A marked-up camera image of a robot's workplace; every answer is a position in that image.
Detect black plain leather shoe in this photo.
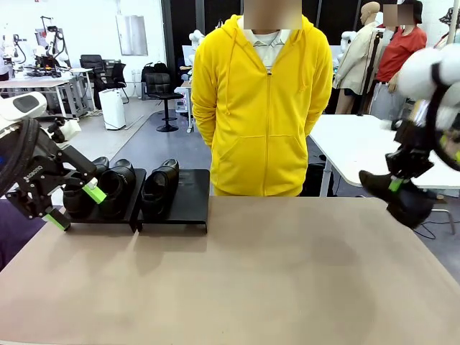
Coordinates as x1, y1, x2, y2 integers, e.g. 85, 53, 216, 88
63, 156, 110, 219
97, 158, 137, 219

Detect black perforated buckle shoe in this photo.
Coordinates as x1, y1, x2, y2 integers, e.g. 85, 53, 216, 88
359, 169, 435, 229
141, 158, 180, 221

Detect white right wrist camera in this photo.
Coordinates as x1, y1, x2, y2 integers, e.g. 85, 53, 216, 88
390, 100, 432, 131

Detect black equipment box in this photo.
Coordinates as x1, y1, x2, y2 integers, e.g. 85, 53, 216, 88
308, 163, 330, 197

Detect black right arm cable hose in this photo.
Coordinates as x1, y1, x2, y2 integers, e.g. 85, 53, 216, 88
425, 60, 460, 172

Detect purple carpet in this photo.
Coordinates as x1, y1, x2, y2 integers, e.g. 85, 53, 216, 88
0, 199, 47, 270

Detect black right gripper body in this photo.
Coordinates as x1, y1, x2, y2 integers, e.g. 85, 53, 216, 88
385, 118, 435, 180

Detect black bar stool chair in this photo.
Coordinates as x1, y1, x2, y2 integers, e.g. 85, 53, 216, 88
144, 73, 185, 133

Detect mannequin with beige jacket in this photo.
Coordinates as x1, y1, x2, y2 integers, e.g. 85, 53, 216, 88
333, 1, 382, 116

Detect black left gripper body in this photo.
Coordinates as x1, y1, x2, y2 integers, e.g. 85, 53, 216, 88
5, 142, 98, 221

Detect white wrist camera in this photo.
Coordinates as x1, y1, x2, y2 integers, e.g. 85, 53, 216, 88
390, 100, 432, 131
48, 119, 81, 144

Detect person in yellow hoodie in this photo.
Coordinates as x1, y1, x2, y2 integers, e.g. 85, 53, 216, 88
191, 14, 334, 198

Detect grey wall panel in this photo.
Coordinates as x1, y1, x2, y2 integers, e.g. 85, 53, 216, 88
115, 14, 149, 57

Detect white humanoid robot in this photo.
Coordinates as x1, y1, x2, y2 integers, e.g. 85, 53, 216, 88
179, 30, 206, 82
339, 30, 357, 50

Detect white table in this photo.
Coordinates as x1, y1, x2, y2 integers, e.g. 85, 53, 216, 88
308, 114, 460, 234

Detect person in red shirt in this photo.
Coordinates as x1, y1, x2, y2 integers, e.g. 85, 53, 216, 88
373, 0, 428, 119

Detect white work desk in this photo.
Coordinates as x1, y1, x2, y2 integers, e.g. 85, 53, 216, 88
0, 68, 95, 119

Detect black metal shoe stand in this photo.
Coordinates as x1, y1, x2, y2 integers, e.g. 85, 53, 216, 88
136, 167, 211, 235
59, 167, 147, 234

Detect black office chair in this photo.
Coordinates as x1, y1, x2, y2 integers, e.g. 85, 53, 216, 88
79, 53, 106, 111
102, 61, 129, 105

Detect wooden coat rack with clothes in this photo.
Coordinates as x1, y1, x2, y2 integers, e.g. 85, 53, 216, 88
434, 6, 460, 47

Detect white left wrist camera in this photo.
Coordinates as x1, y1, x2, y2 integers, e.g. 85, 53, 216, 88
48, 119, 81, 144

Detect black backpack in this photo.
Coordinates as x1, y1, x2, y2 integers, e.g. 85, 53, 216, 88
141, 61, 169, 83

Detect white air purifier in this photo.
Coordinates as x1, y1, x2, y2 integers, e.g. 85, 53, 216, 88
98, 88, 127, 131

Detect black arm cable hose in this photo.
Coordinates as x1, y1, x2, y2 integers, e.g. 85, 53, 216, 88
0, 117, 42, 197
425, 60, 460, 172

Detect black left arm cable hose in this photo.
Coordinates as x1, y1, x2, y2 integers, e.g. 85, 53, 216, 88
0, 117, 42, 197

